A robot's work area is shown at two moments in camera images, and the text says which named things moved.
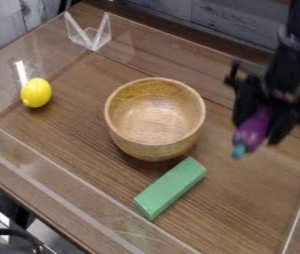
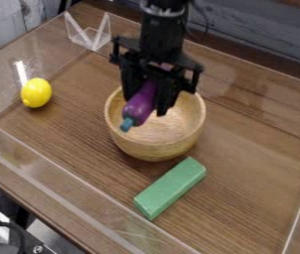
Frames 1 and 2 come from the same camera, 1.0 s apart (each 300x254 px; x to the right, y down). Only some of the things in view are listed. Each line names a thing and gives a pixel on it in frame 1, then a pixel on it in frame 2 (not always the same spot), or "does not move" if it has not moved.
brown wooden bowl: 154,116 does not move
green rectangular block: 164,192 does not move
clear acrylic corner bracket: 89,37 does not move
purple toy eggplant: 252,130 -> 138,106
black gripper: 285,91 -> 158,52
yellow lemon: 36,92 does not move
